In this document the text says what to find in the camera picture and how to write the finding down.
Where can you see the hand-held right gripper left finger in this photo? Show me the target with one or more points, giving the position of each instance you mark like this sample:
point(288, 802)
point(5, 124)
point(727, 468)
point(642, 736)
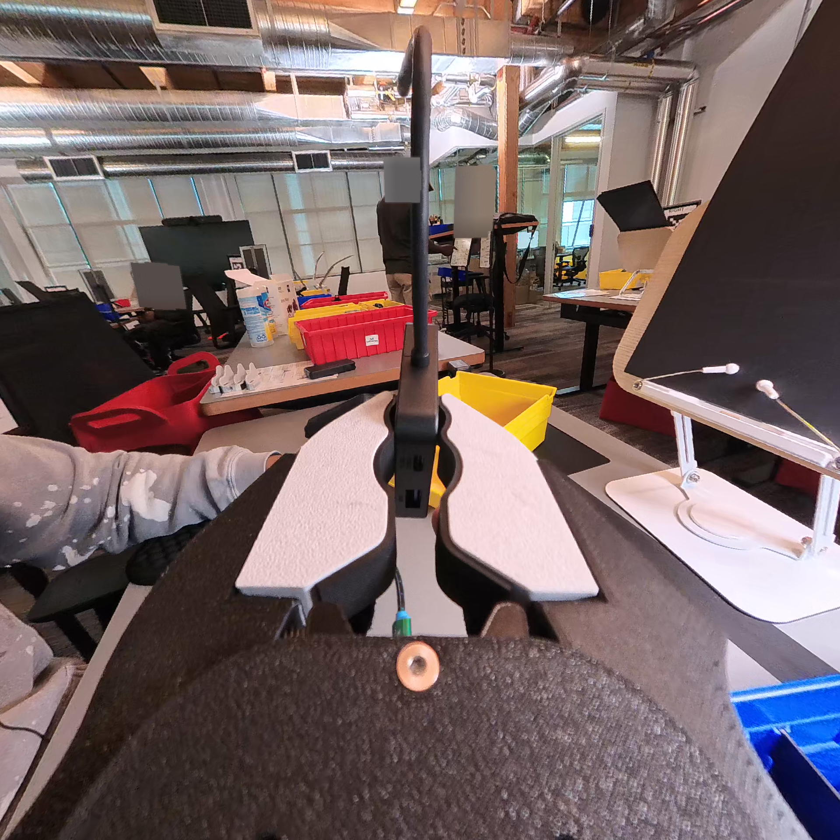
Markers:
point(315, 512)

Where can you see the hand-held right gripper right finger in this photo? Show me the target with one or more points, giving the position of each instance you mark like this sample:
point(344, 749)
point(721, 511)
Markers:
point(512, 525)

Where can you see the yellow divided storage bin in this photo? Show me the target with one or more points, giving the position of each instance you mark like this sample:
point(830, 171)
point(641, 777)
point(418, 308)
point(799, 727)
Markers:
point(499, 407)

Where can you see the blue storage bin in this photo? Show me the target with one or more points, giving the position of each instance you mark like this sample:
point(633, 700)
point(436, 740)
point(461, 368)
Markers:
point(781, 709)

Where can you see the person's left forearm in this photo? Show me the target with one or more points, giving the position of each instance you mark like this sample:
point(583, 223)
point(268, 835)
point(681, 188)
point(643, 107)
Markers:
point(98, 492)

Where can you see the white paper sheet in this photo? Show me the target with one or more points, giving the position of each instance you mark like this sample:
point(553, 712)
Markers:
point(282, 375)

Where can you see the black flat case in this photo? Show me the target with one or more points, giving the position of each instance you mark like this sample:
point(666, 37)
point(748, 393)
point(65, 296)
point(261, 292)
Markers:
point(328, 369)

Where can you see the white metal stand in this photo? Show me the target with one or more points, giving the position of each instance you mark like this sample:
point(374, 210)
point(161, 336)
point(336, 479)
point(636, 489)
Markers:
point(656, 505)

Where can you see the wooden table with bins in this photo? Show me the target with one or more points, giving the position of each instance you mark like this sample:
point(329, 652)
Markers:
point(374, 374)

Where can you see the row of white dropper bottles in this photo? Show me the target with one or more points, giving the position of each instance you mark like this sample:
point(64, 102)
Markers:
point(229, 380)

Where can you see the red storage box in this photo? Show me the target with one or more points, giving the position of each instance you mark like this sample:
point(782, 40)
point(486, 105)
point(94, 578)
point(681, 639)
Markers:
point(630, 407)

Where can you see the red ribbed bin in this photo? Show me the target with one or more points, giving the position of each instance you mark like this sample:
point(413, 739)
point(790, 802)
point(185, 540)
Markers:
point(354, 338)

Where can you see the wipes canister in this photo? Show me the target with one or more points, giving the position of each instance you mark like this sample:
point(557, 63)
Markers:
point(256, 321)

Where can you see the red tote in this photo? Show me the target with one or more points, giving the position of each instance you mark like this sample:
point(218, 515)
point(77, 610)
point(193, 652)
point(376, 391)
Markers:
point(131, 413)

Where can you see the wooden table with black legs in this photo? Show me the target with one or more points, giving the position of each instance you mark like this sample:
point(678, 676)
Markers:
point(590, 303)

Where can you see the black lectern stand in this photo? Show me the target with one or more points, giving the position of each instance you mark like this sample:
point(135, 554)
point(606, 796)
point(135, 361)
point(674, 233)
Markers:
point(500, 275)

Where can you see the white paper sheets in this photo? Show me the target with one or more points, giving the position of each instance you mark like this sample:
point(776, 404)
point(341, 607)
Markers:
point(460, 253)

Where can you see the large black monitor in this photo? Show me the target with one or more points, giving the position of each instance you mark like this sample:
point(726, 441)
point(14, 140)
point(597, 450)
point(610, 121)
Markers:
point(197, 246)

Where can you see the black folding board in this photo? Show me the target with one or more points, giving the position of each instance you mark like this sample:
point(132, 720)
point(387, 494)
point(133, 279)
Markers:
point(59, 367)

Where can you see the beige cardboard stand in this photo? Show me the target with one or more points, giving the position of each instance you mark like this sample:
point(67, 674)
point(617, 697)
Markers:
point(646, 249)

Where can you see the black tilted panel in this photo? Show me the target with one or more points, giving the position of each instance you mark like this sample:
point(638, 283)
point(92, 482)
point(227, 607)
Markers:
point(633, 207)

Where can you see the black board with wooden edge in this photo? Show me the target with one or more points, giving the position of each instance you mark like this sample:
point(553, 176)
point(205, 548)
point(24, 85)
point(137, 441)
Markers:
point(754, 262)

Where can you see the wooden post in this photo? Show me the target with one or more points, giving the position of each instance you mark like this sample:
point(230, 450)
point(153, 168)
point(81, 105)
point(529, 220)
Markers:
point(508, 197)

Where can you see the slim silver ventilation duct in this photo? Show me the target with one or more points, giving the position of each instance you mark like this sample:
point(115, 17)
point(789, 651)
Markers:
point(197, 164)

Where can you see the large silver ventilation duct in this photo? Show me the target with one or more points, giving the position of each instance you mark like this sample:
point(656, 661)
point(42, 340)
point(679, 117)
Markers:
point(98, 33)

